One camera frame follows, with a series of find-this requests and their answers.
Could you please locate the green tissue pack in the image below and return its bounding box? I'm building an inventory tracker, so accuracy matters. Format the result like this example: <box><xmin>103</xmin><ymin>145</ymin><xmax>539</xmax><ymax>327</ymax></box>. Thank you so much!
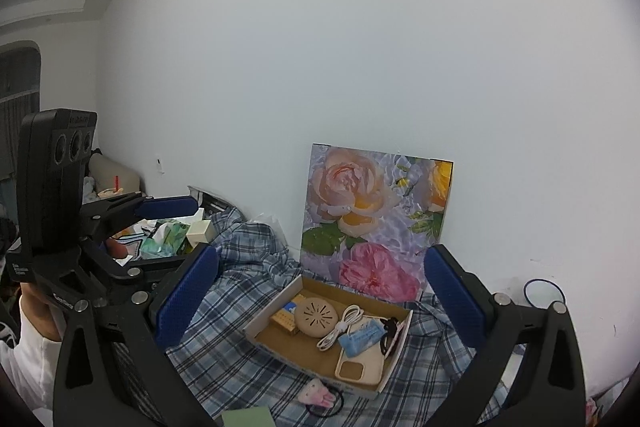
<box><xmin>140</xmin><ymin>219</ymin><xmax>193</xmax><ymax>258</ymax></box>

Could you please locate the black hair tie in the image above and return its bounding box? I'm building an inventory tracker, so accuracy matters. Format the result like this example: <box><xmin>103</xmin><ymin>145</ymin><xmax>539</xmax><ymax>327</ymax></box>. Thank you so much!
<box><xmin>377</xmin><ymin>317</ymin><xmax>411</xmax><ymax>358</ymax></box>

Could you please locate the green card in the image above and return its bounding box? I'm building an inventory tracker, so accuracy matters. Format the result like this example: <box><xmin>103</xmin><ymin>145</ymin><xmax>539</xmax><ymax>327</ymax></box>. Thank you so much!
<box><xmin>221</xmin><ymin>407</ymin><xmax>276</xmax><ymax>427</ymax></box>

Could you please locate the pink plush hair tie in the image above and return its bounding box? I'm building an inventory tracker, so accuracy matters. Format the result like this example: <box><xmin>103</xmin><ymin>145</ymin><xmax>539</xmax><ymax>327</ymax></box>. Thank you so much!
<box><xmin>298</xmin><ymin>378</ymin><xmax>346</xmax><ymax>418</ymax></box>

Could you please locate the round beige silicone pad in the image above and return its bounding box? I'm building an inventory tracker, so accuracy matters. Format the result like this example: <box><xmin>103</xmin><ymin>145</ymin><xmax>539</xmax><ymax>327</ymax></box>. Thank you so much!
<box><xmin>293</xmin><ymin>297</ymin><xmax>340</xmax><ymax>335</ymax></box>

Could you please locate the small cream box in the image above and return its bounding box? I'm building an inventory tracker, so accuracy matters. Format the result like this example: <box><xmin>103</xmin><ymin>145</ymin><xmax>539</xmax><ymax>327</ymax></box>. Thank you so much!
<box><xmin>186</xmin><ymin>219</ymin><xmax>217</xmax><ymax>250</ymax></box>

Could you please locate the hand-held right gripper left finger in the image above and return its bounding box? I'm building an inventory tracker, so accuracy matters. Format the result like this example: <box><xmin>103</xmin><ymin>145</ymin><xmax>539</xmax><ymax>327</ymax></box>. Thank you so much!
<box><xmin>52</xmin><ymin>243</ymin><xmax>221</xmax><ymax>427</ymax></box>

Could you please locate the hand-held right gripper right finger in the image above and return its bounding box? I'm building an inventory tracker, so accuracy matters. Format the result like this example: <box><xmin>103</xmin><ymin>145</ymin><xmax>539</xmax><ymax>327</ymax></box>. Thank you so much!
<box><xmin>424</xmin><ymin>243</ymin><xmax>587</xmax><ymax>427</ymax></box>

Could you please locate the grey curtain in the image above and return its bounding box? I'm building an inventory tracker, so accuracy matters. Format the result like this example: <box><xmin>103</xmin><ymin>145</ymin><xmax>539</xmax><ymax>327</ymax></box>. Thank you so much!
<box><xmin>0</xmin><ymin>52</ymin><xmax>41</xmax><ymax>180</ymax></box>

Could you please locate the person's left forearm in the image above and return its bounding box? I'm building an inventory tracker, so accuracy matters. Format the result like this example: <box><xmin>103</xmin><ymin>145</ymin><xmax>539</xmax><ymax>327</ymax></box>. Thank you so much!
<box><xmin>0</xmin><ymin>297</ymin><xmax>63</xmax><ymax>427</ymax></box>

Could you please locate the blue plaid shirt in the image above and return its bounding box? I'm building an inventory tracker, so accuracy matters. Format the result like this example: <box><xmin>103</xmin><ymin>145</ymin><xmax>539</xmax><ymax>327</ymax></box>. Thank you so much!
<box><xmin>165</xmin><ymin>206</ymin><xmax>506</xmax><ymax>427</ymax></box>

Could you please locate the floral box lid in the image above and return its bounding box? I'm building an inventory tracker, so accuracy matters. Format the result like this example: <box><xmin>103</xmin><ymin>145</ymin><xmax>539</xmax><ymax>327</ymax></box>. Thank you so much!
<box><xmin>300</xmin><ymin>143</ymin><xmax>455</xmax><ymax>303</ymax></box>

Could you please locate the beige phone case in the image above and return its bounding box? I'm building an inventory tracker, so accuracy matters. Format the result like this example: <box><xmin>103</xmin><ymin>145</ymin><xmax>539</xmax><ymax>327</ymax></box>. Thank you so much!
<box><xmin>334</xmin><ymin>343</ymin><xmax>388</xmax><ymax>383</ymax></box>

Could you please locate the blue tissue packet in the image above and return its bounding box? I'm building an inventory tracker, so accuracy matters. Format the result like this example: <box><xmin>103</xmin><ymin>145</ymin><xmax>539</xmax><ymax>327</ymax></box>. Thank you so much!
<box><xmin>340</xmin><ymin>319</ymin><xmax>385</xmax><ymax>356</ymax></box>

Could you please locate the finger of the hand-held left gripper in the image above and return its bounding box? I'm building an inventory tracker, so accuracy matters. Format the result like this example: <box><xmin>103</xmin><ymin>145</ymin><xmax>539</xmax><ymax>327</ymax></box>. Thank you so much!
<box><xmin>85</xmin><ymin>239</ymin><xmax>191</xmax><ymax>283</ymax></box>
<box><xmin>82</xmin><ymin>194</ymin><xmax>199</xmax><ymax>238</ymax></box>

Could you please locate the black cable loop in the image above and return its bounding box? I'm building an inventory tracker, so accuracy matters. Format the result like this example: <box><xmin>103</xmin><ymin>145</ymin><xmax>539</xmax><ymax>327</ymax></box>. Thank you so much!
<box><xmin>523</xmin><ymin>279</ymin><xmax>566</xmax><ymax>308</ymax></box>

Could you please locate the person's left hand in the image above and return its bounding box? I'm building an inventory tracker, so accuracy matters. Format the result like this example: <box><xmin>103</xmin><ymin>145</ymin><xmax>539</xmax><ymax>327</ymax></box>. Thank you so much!
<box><xmin>20</xmin><ymin>282</ymin><xmax>66</xmax><ymax>340</ymax></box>

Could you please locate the gold and blue cigarette pack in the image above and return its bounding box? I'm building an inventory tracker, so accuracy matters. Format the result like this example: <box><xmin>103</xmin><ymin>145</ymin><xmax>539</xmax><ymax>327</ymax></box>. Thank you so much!
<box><xmin>270</xmin><ymin>293</ymin><xmax>308</xmax><ymax>335</ymax></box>

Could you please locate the white cable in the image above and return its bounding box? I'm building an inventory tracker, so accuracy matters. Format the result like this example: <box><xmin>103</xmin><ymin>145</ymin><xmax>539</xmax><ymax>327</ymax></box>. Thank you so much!
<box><xmin>316</xmin><ymin>304</ymin><xmax>365</xmax><ymax>352</ymax></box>

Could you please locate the cardboard box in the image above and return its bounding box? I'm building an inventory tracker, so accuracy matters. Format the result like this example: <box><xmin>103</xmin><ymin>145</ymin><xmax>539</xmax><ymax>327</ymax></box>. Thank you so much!
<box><xmin>243</xmin><ymin>274</ymin><xmax>414</xmax><ymax>400</ymax></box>

